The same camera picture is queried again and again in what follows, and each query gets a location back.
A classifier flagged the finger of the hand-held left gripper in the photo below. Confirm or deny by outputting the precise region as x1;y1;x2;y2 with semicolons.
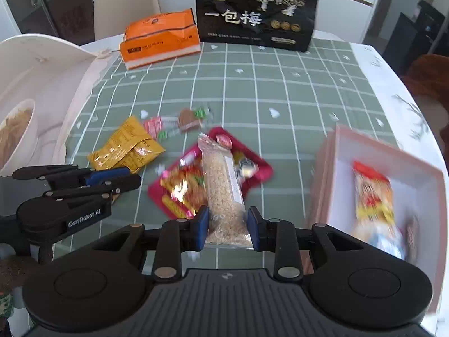
12;165;131;186
44;174;143;202

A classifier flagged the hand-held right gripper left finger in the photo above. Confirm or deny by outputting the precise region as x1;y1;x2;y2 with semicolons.
92;206;210;278

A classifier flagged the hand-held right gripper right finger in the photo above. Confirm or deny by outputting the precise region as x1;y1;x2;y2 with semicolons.
247;206;366;279

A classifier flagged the gold snack packet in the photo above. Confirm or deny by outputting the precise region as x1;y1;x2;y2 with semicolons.
88;115;155;171
119;137;166;173

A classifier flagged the clear oat bar packet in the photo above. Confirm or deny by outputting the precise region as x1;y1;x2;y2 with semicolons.
197;133;255;249

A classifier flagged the red yellow snack packet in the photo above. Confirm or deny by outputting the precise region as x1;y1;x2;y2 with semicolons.
352;161;397;225

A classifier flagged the blue white snack packet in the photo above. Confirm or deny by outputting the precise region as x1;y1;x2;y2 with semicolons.
351;218;409;262

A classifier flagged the pink cardboard box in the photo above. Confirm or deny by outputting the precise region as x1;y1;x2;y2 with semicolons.
306;124;447;318

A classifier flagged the red spicy snack packet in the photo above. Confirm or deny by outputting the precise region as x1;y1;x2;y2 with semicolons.
147;126;274;220

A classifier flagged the small shiny candy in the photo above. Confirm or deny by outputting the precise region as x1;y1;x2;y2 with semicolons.
236;157;259;180

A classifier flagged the small pink snack packet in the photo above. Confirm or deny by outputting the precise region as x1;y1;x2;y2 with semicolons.
143;115;183;142

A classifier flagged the small brown snack packet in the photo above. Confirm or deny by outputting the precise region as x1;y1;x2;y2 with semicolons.
176;103;214;133

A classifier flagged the white noodle tub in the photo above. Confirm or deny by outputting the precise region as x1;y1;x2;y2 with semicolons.
0;33;102;178

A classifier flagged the orange tissue pack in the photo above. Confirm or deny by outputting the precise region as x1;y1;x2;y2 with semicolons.
119;9;201;70

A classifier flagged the green checked tablecloth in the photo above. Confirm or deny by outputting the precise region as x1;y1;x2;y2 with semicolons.
51;37;449;337

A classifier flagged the white chair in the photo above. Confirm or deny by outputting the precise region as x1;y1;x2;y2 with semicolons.
93;0;162;41

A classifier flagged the glass door cabinet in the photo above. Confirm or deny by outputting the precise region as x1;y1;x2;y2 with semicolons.
3;0;95;39

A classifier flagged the large black snack bag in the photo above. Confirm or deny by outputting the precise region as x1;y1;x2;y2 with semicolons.
194;0;321;53

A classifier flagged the brown fuzzy chair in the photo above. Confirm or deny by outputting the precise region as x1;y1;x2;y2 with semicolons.
403;54;449;134

